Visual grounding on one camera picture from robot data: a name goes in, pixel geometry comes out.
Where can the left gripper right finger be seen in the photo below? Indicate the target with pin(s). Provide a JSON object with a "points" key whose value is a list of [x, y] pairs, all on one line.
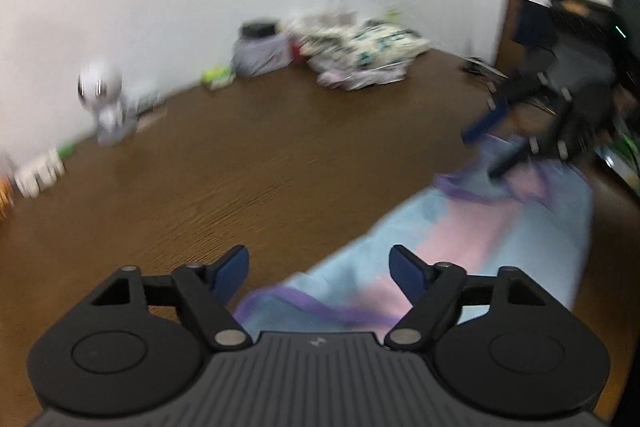
{"points": [[433, 292]]}

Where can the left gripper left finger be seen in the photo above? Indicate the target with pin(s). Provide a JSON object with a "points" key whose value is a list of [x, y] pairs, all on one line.
{"points": [[204, 292]]}

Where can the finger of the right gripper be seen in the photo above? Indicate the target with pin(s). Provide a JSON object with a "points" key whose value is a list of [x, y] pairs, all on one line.
{"points": [[498, 109], [548, 144]]}

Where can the pink blue garment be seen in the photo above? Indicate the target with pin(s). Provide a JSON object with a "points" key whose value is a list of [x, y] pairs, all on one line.
{"points": [[537, 218]]}

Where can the brown cardboard box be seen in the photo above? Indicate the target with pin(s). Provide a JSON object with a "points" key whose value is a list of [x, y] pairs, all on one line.
{"points": [[526, 26]]}

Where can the pile of white clutter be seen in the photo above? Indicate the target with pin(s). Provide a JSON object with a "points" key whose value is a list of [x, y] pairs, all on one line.
{"points": [[355, 44]]}

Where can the white small cups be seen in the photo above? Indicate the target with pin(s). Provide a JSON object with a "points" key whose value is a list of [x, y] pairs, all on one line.
{"points": [[39, 173]]}

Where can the green small box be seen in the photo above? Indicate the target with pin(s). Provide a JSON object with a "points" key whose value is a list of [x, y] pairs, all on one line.
{"points": [[217, 77]]}

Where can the orange fruits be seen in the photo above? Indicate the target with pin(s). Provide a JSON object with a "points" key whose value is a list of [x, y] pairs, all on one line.
{"points": [[6, 197]]}

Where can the grey storage box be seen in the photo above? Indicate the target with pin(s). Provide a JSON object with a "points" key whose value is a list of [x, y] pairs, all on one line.
{"points": [[262, 47]]}

